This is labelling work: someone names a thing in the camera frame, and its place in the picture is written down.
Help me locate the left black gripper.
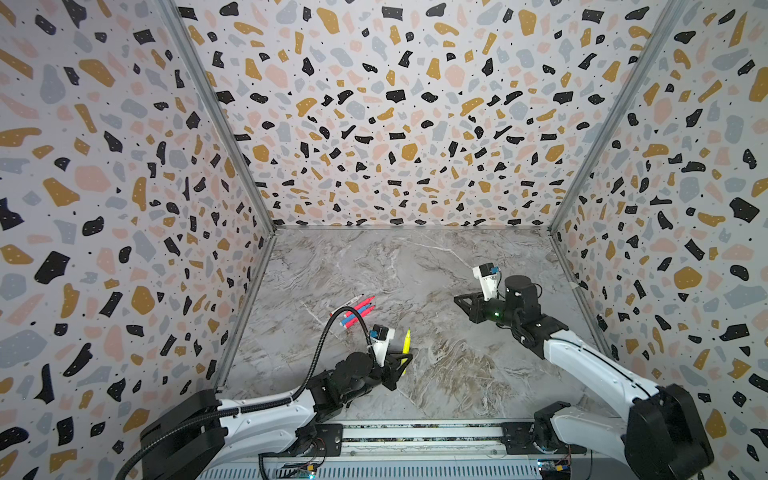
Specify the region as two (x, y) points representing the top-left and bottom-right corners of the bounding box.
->
(340, 351), (413, 406)

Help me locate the yellow highlighter pen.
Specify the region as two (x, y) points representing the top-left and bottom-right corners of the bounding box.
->
(401, 329), (412, 375)

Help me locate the pink highlighter pen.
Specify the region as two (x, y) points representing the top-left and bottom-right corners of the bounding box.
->
(359, 304), (375, 317)

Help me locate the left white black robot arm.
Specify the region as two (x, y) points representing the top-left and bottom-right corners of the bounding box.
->
(116, 352), (413, 479)

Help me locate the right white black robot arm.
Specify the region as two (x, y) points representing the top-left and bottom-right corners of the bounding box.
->
(453, 273), (714, 479)

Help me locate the blue pen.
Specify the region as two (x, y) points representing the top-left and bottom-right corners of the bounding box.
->
(341, 316), (358, 328)

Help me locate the red pink marker pen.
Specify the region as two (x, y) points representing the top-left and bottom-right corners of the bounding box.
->
(353, 295), (375, 311)

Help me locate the thin white red pen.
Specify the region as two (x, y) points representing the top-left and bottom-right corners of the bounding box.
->
(328, 294), (364, 317)

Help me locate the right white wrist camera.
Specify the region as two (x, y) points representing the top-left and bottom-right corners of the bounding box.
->
(472, 262), (501, 301)

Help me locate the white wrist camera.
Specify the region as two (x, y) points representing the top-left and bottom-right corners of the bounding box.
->
(472, 262), (501, 301)
(370, 324), (395, 367)

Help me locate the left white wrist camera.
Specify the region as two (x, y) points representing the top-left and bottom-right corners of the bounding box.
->
(370, 324), (395, 367)

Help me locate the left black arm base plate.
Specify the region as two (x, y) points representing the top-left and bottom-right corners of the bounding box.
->
(266, 423), (344, 457)

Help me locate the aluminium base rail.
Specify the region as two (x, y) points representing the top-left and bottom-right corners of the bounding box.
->
(164, 419), (679, 480)

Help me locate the black corrugated cable conduit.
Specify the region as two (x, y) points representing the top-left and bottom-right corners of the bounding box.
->
(113, 305), (373, 480)

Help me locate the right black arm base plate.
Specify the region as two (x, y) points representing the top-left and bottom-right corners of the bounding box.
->
(500, 421), (588, 456)

